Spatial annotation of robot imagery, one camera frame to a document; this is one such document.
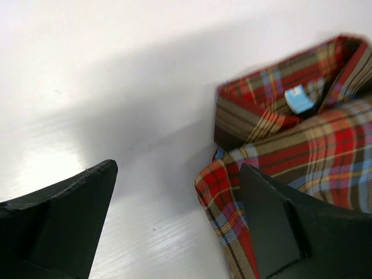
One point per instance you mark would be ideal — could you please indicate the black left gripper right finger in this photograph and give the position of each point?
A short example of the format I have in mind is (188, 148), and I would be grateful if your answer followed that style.
(295, 235)

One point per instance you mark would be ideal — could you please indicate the plaid long sleeve shirt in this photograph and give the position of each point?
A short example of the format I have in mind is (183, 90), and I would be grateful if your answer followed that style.
(305, 121)

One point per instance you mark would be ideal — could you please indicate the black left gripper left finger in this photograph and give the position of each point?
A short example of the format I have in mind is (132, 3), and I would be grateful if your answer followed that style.
(54, 232)

